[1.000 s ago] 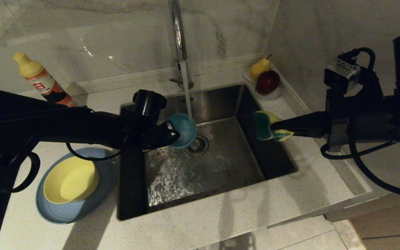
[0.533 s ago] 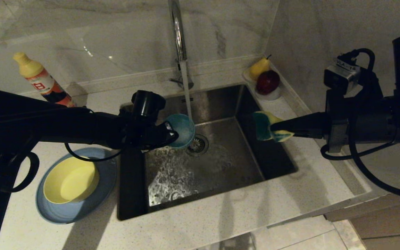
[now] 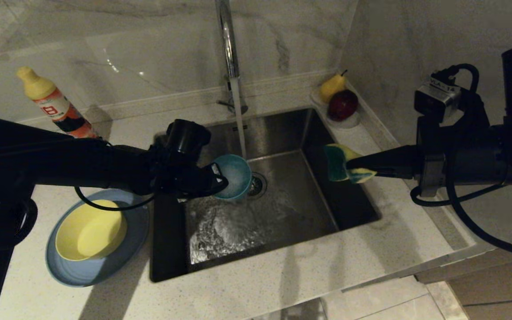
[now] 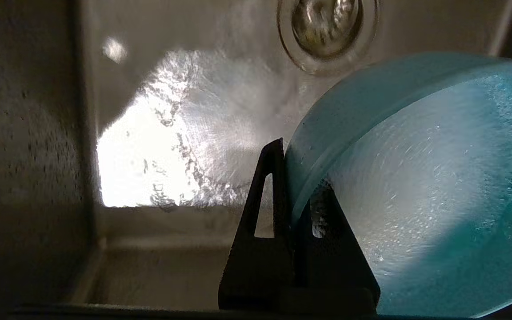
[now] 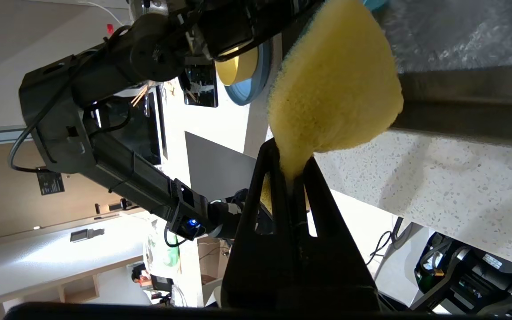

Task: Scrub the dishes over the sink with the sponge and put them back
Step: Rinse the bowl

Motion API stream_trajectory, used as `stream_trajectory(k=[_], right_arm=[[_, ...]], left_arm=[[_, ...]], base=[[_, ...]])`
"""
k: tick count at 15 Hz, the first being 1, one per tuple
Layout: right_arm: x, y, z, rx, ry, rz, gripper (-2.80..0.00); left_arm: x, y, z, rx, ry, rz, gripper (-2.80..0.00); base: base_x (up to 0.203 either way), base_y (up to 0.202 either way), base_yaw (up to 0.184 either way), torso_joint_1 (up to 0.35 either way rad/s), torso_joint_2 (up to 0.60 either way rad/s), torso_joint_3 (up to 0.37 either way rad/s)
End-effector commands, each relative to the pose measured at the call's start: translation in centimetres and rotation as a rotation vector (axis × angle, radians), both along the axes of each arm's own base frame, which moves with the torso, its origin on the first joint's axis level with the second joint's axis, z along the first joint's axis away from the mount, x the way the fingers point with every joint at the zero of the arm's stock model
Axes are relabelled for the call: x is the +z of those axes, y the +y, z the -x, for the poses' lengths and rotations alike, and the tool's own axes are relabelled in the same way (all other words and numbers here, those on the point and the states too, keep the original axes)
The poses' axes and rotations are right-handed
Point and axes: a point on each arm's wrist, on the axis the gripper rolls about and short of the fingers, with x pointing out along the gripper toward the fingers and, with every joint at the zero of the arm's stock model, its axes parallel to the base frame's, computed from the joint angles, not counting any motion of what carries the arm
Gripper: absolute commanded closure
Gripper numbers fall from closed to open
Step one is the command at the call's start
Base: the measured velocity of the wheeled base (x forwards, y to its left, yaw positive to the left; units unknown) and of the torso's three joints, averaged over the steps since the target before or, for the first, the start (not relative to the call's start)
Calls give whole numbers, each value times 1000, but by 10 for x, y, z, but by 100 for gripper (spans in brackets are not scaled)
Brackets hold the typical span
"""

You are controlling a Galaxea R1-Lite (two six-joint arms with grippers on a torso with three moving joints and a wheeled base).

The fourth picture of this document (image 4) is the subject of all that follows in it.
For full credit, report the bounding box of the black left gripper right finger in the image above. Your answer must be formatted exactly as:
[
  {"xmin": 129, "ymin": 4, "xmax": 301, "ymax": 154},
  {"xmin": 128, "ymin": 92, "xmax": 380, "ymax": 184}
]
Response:
[{"xmin": 294, "ymin": 182, "xmax": 380, "ymax": 312}]

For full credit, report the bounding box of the teal bowl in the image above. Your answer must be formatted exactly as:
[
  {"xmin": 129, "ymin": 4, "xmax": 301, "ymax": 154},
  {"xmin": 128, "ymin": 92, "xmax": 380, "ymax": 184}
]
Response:
[{"xmin": 283, "ymin": 52, "xmax": 512, "ymax": 318}]

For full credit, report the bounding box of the round metal drain strainer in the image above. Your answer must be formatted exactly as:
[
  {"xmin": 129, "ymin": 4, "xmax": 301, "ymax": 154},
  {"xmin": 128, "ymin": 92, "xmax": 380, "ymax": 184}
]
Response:
[{"xmin": 276, "ymin": 0, "xmax": 380, "ymax": 74}]

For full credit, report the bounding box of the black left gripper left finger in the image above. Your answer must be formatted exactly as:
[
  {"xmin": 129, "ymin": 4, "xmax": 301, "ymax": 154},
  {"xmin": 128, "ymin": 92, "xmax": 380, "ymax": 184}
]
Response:
[{"xmin": 218, "ymin": 139, "xmax": 294, "ymax": 310}]

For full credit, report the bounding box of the stainless steel sink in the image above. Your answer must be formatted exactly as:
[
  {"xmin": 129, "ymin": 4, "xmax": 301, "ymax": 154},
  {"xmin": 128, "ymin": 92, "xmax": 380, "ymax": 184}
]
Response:
[{"xmin": 0, "ymin": 0, "xmax": 512, "ymax": 312}]

